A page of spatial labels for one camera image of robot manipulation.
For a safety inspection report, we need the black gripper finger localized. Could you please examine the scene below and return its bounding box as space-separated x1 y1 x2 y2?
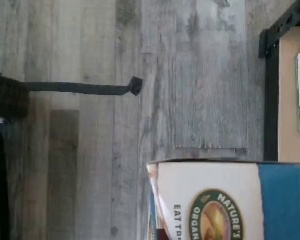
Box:
0 71 144 119

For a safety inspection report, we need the blue white oatmeal box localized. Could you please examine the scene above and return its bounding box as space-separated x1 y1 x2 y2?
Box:
146 157 300 240

